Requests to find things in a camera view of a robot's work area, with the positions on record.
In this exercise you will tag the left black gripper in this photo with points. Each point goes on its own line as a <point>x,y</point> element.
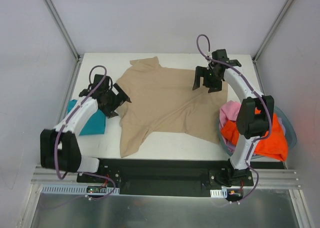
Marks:
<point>115,101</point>

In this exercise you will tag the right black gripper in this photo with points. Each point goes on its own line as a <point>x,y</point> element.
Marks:
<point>207,77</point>

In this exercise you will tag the beige t shirt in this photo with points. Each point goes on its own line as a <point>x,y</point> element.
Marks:
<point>162,100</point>

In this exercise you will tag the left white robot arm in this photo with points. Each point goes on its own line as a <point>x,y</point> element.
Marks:
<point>59,148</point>

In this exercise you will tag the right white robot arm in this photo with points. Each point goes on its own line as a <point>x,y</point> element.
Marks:
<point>254,120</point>

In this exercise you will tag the folded teal t shirt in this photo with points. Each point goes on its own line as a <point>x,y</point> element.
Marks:
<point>92,124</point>

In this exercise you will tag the pink t shirt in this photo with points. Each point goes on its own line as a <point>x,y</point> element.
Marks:
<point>228,114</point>

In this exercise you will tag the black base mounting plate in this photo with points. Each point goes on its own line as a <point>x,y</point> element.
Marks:
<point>176,178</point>

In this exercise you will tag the orange t shirt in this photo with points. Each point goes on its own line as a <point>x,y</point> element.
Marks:
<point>276,145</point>

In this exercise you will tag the translucent blue laundry basket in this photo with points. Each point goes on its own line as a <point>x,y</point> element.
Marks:
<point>290,133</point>

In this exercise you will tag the left white cable duct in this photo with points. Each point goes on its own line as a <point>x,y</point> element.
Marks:
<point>63,189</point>

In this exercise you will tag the white cable duct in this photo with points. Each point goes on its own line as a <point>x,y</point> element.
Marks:
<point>63,189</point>
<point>219,193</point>

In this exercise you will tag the right white cable duct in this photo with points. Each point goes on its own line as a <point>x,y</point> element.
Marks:
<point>219,193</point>

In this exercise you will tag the right aluminium frame post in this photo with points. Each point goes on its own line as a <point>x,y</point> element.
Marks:
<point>272,30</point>

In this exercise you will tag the aluminium frame post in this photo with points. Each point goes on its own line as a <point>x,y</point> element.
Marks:
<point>62,29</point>
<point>272,30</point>

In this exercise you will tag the aluminium front rail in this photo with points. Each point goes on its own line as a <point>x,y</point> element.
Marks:
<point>285,179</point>

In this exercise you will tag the left aluminium frame post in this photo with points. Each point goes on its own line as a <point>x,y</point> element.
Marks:
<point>62,29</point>

